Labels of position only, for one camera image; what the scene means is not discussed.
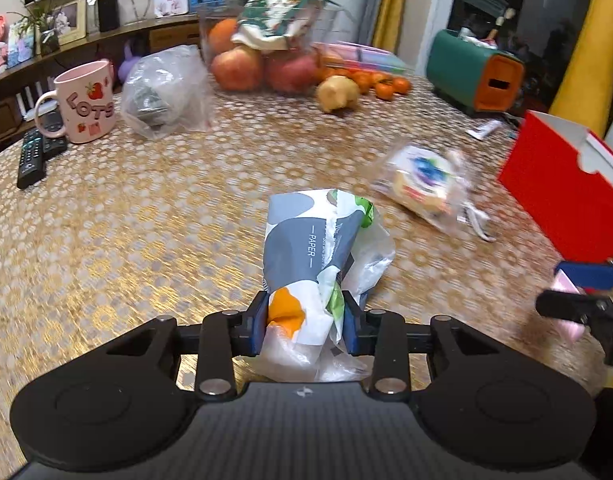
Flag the clear plastic fruit bowl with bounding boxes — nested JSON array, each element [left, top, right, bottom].
[[198, 0, 358, 95]]

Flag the clear bag with blue label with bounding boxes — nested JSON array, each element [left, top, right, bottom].
[[378, 141, 476, 233]]

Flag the clear plastic bag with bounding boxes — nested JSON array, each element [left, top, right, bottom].
[[120, 44, 216, 141]]

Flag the green orange desk organizer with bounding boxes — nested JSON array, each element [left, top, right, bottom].
[[426, 28, 527, 118]]

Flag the orange in bowl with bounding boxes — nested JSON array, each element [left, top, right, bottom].
[[207, 18, 240, 54]]

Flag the yellow knobbly fruit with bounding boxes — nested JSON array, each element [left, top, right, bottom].
[[315, 75, 362, 114]]

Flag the light pink packet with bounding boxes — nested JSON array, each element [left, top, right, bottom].
[[547, 269, 587, 342]]

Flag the red cardboard shoe box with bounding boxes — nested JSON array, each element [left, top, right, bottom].
[[497, 109, 613, 264]]

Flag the cream photo frame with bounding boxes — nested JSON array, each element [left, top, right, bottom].
[[50, 0, 88, 46]]

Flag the black remote control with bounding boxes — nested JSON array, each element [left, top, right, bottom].
[[40, 110, 69, 161], [17, 129, 48, 190]]

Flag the wooden television cabinet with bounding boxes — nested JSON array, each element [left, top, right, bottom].
[[0, 12, 207, 153]]

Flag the white tube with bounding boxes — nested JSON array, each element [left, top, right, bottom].
[[465, 119, 506, 141]]

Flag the yellow curtain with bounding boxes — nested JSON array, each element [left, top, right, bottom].
[[371, 0, 411, 55]]

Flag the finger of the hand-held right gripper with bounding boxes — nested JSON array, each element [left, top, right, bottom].
[[554, 258, 613, 295], [535, 289, 613, 322]]

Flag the small plant in glass vase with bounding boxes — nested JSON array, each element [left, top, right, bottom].
[[16, 0, 62, 57]]

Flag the clear pastel plastic box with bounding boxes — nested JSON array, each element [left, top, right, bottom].
[[314, 40, 414, 75]]

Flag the black speaker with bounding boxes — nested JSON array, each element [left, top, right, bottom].
[[97, 0, 121, 33]]

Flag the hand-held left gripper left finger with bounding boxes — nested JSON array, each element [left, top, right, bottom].
[[104, 292, 270, 404]]

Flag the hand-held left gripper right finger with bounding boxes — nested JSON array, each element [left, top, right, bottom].
[[341, 294, 503, 403]]

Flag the pile of tangerines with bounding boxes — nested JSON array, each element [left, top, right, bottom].
[[317, 66, 413, 101]]

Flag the white grey tissue packet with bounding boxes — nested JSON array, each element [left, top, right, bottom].
[[246, 188, 397, 384]]

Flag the green white printed bag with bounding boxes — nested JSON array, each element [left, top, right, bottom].
[[231, 0, 343, 54]]

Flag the red apple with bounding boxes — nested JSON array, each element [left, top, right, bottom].
[[265, 49, 321, 94], [210, 45, 264, 93]]

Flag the pink strawberry mug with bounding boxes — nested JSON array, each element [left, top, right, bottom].
[[34, 59, 118, 144]]

